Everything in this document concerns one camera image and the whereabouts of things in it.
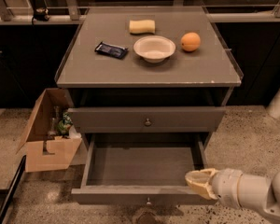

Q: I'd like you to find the grey drawer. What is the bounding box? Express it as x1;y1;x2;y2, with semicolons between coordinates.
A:
68;106;225;133
72;133;214;205

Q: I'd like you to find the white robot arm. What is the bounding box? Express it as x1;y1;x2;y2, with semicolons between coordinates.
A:
185;88;280;224

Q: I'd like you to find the grey top drawer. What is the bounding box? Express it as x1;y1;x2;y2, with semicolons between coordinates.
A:
68;106;225;133

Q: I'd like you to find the grey drawer cabinet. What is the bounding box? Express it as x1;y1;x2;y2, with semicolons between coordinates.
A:
54;5;245;147

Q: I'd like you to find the orange fruit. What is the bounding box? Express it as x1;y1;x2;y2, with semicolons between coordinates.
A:
181;33;201;52

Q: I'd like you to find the white paper bowl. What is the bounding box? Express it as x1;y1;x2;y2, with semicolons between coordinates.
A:
133;35;175;63

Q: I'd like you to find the green snack bag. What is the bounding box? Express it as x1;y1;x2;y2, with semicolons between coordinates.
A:
57;111;73;135

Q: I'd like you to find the clear bottle in box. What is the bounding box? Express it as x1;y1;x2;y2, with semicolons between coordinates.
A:
48;106;60;140

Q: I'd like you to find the yellow sponge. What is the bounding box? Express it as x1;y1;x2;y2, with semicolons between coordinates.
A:
129;20;155;35

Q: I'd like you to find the dark blue snack packet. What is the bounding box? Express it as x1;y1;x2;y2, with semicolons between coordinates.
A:
94;42;128;59

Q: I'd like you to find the brown cardboard box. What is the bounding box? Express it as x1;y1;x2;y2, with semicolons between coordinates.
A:
17;88;82;172

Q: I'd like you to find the black bar on floor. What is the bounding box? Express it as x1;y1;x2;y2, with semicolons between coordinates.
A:
0;156;26;224

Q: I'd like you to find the black device on ledge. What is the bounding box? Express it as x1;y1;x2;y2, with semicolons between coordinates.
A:
34;7;49;21

